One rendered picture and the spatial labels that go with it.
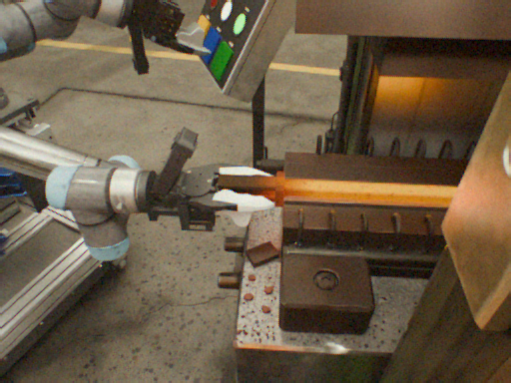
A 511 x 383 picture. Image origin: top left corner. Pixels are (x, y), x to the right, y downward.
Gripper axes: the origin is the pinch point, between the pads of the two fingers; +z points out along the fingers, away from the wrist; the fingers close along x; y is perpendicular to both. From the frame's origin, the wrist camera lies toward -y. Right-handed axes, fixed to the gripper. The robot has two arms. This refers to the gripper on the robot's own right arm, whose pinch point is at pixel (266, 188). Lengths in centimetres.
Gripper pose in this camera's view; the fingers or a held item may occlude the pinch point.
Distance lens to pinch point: 63.2
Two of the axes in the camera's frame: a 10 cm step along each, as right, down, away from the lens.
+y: 0.0, 7.4, 6.7
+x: -0.7, 6.7, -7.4
